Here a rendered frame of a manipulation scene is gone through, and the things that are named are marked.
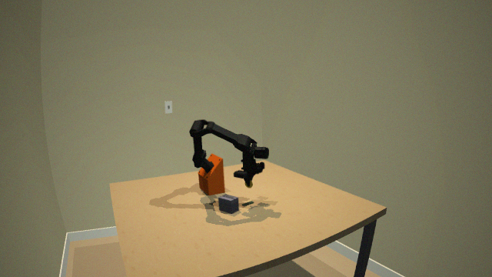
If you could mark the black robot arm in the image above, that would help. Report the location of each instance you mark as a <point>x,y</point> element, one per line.
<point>240,141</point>

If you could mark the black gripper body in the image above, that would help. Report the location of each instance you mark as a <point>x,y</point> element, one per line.
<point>246,172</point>

